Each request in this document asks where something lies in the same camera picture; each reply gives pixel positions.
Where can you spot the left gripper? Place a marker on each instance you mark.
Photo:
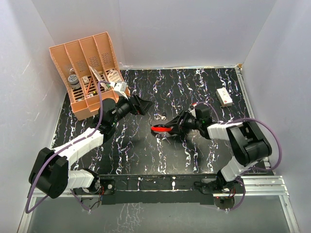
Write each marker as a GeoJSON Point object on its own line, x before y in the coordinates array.
{"type": "Point", "coordinates": [140, 106]}

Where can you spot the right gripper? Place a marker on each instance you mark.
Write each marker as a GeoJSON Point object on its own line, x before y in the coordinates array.
{"type": "Point", "coordinates": [178, 125]}

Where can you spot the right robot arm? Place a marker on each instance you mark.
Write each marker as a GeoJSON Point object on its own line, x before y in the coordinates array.
{"type": "Point", "coordinates": [248, 143]}

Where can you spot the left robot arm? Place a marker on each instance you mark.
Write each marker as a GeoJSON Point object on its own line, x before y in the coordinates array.
{"type": "Point", "coordinates": [52, 172]}

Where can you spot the white blister pack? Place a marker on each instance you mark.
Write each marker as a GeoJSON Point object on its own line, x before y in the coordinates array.
{"type": "Point", "coordinates": [114, 76]}

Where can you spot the white paper packet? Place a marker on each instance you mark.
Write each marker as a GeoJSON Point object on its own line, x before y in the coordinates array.
{"type": "Point", "coordinates": [103, 83]}

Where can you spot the small white cardboard box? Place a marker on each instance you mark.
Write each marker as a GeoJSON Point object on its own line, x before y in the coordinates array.
{"type": "Point", "coordinates": [224, 97]}

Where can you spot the orange pencil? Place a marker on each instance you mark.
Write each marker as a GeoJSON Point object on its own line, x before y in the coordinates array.
{"type": "Point", "coordinates": [89, 86]}

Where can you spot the small white card box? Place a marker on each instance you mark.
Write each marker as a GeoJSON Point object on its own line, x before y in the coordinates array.
{"type": "Point", "coordinates": [85, 79]}

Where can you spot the orange plastic desk organizer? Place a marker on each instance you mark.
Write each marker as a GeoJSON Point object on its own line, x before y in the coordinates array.
{"type": "Point", "coordinates": [74, 58]}

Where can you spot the round grey tin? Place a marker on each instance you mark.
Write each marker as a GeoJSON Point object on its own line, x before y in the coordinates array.
{"type": "Point", "coordinates": [73, 81]}

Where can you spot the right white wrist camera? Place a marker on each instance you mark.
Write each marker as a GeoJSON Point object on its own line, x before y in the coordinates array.
{"type": "Point", "coordinates": [192, 110]}

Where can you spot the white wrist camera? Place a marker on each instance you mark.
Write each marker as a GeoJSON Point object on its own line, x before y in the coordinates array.
{"type": "Point", "coordinates": [119, 88]}
{"type": "Point", "coordinates": [192, 110]}

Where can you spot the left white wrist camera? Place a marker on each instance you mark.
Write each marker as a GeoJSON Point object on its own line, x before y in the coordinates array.
{"type": "Point", "coordinates": [119, 88]}

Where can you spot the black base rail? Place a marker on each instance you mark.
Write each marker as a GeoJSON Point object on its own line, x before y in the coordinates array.
{"type": "Point", "coordinates": [168, 188]}

